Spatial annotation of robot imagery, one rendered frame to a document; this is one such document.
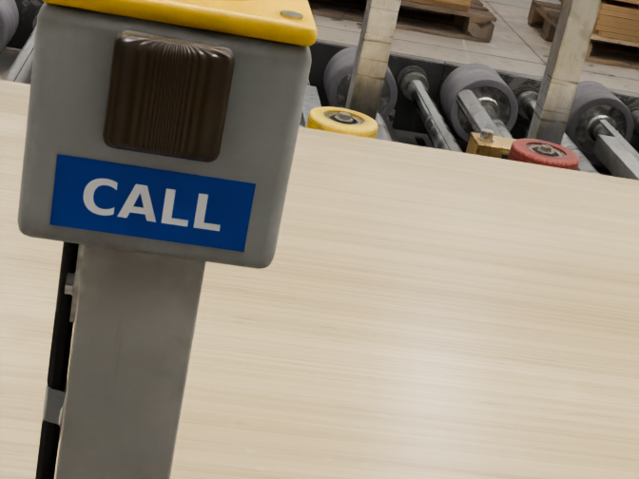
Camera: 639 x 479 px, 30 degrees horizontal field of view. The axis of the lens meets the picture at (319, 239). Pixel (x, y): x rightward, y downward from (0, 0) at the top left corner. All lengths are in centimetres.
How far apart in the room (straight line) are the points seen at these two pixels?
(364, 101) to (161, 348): 113
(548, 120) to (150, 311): 121
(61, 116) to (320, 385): 50
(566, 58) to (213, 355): 82
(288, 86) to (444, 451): 47
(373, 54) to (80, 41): 117
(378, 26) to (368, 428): 78
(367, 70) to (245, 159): 115
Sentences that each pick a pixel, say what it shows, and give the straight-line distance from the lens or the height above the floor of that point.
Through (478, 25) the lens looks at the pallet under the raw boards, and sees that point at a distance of 648.
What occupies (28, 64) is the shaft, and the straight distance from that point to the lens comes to 170.
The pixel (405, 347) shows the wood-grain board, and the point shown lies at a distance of 87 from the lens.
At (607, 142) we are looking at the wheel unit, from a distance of 185.
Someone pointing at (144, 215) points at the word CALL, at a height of 116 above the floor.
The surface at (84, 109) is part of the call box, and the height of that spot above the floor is 119.
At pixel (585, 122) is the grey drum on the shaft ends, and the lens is 199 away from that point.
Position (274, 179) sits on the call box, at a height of 118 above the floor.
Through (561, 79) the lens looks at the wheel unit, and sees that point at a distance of 152.
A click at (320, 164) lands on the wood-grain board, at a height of 90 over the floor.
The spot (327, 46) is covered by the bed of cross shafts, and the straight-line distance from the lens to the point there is 200.
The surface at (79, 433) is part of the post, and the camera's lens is 37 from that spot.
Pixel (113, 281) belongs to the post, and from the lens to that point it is 35.
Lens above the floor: 129
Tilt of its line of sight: 22 degrees down
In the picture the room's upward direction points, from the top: 12 degrees clockwise
